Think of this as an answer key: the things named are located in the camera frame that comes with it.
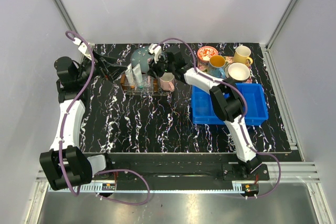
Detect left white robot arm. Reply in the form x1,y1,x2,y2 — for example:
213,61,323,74
39,53,126,191

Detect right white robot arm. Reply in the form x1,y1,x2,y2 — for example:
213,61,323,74
148,44,261,180

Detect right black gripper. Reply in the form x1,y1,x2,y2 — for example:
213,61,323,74
146,54,175,80

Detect pink ceramic mug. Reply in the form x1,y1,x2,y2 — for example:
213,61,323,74
159,72,175,92

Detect blue mug orange interior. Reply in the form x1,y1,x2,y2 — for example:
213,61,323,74
207,55,226,79

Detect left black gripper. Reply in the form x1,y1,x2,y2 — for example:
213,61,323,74
76,51,127,84

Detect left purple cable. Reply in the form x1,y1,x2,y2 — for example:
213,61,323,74
58,31,151,206

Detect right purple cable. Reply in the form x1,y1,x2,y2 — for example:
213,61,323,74
154,37,282,199

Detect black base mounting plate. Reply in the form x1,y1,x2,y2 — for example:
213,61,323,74
95,153,270,191

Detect teal cap toothpaste tube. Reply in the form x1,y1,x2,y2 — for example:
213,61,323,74
133,64,143,89

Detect clear acrylic tray wooden handles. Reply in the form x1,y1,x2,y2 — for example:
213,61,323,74
120,74,172,96

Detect aluminium rail frame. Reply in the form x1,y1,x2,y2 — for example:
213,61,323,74
29,44,335,223

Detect purple cable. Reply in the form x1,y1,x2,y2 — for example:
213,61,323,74
58,31,151,206
154,37,282,199

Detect yellow mug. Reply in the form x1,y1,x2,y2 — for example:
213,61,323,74
233,46,253,66

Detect teal ceramic plate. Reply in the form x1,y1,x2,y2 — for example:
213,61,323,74
130,46,154,74

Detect blue plastic bin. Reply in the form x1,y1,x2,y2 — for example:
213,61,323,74
191,83,268,126

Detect floral serving tray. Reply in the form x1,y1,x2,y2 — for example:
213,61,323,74
197,57,251,83

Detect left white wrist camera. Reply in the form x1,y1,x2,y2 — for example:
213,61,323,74
73,38,91,61

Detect red patterned small bowl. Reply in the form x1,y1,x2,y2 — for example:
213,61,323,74
197,46,218,62

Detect white cream mug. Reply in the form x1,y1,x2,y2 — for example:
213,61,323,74
227,62,250,82

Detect orange cap toothpaste tube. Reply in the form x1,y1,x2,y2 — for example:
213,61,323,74
125,63,135,89

